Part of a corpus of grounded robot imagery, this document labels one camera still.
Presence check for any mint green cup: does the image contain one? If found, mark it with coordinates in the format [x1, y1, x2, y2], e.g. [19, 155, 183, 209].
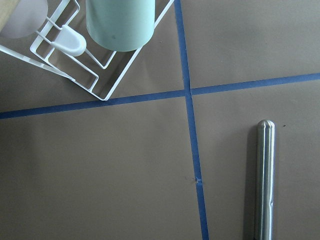
[85, 0, 156, 52]

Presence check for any white wire cup rack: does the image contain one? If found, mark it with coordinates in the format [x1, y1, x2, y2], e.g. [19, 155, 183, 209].
[0, 0, 173, 101]

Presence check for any grey cup on rack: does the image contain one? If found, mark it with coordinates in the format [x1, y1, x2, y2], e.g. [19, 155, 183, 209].
[0, 0, 48, 39]

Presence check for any steel muddler rod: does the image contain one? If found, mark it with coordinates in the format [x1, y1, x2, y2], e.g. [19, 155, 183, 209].
[254, 119, 276, 240]

